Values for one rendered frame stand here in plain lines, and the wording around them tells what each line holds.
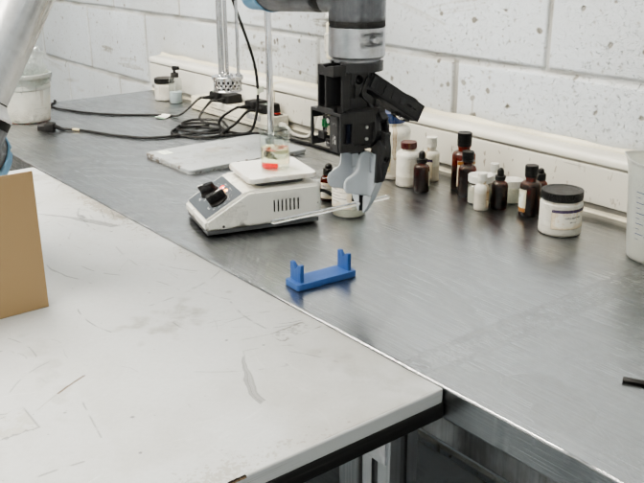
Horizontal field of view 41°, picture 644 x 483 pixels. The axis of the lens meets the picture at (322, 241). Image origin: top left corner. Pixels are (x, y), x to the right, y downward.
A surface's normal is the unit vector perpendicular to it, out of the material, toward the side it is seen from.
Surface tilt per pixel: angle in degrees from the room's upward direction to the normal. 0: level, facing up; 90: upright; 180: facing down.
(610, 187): 90
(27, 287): 90
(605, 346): 0
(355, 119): 90
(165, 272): 0
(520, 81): 90
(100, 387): 0
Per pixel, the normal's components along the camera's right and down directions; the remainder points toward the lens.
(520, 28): -0.79, 0.21
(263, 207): 0.38, 0.31
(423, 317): 0.00, -0.94
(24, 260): 0.62, 0.26
